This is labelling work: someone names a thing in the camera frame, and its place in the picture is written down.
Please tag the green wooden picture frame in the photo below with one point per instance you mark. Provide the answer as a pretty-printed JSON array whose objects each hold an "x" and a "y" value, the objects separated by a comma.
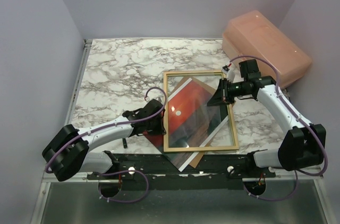
[{"x": 199, "y": 112}]

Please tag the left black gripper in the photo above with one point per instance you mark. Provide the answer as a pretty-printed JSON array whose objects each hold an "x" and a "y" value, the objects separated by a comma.
[{"x": 160, "y": 131}]

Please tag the small green screwdriver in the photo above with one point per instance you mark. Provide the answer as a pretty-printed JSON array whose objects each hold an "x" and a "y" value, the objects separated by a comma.
[{"x": 125, "y": 145}]

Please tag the pink plastic storage box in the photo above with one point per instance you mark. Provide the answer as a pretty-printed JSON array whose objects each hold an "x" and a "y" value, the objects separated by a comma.
[{"x": 253, "y": 34}]

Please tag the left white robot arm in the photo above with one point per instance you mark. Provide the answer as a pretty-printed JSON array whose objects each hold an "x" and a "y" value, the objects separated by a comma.
[{"x": 71, "y": 149}]

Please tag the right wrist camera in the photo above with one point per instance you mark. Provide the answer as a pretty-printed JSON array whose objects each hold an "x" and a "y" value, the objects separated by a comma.
[{"x": 248, "y": 70}]

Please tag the sunset photo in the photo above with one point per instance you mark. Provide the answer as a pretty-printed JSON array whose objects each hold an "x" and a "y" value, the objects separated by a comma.
[{"x": 191, "y": 123}]

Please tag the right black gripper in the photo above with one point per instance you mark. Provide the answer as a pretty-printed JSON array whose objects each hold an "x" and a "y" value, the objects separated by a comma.
[{"x": 222, "y": 97}]

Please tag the aluminium rail frame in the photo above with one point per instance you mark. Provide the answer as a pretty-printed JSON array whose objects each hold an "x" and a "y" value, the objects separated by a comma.
[{"x": 47, "y": 180}]

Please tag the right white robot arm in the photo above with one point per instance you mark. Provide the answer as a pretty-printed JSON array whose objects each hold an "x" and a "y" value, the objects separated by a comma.
[{"x": 304, "y": 143}]

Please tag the clear acrylic sheet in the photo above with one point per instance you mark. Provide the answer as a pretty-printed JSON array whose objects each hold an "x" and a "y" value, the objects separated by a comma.
[{"x": 199, "y": 110}]

